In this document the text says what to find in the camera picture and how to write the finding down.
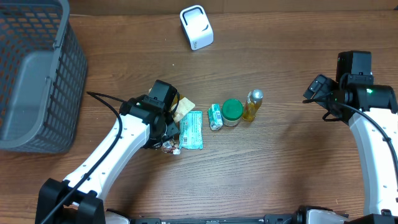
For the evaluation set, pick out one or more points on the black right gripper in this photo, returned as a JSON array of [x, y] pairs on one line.
[[318, 89]]

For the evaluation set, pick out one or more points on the dark grey plastic basket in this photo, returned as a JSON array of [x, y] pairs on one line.
[[43, 75]]

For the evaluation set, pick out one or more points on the yellow drink bottle grey cap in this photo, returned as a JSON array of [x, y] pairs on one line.
[[252, 104]]

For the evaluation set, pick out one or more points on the green white can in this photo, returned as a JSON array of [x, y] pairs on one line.
[[231, 112]]

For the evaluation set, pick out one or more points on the mint green tissue pack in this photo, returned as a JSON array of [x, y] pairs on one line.
[[191, 131]]

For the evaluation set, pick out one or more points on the white barcode scanner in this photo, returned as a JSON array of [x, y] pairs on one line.
[[196, 27]]

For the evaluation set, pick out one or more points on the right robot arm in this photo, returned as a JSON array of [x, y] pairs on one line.
[[370, 111]]

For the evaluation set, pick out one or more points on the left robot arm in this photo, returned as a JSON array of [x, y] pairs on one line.
[[142, 122]]

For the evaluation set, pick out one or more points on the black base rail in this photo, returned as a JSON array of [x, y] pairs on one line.
[[267, 219]]

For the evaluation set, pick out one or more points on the brown white snack bag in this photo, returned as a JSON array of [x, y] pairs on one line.
[[182, 106]]

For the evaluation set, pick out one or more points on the teal white tissue pack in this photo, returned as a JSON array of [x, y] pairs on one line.
[[215, 118]]

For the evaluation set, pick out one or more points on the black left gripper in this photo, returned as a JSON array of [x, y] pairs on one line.
[[170, 127]]

